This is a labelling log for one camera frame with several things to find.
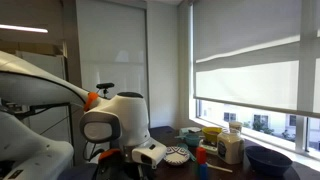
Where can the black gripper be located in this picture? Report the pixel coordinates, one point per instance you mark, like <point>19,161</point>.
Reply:
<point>111,166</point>

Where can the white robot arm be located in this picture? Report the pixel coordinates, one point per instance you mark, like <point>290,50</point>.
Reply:
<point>122,120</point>

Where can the blue patterned white plate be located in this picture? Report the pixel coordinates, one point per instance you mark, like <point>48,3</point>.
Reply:
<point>176,155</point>

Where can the teal measuring cup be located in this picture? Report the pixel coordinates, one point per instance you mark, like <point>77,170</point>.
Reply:
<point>191,139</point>

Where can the green block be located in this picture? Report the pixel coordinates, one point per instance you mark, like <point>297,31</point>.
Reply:
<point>196,169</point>

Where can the red block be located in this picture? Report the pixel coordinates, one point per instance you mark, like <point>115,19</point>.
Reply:
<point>201,155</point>

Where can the blue cylinder block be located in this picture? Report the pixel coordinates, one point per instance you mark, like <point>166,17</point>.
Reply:
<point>203,172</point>

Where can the white plastic spoon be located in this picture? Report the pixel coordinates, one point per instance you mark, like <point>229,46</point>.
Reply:
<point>219,168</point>

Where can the yellow bowl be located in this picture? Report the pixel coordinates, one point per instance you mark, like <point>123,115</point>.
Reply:
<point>211,133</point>

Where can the glass jar of rice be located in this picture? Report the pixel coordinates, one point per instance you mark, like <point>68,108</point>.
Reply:
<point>230,146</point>

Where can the dark blue bowl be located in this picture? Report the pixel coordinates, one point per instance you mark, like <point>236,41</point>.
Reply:
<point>267,161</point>

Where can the white roller window blind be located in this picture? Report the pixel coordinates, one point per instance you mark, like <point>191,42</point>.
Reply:
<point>262,54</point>

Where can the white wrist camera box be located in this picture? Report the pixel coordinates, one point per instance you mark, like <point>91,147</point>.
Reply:
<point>150,153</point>

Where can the black camera on stand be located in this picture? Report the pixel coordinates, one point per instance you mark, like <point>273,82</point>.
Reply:
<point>105,87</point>

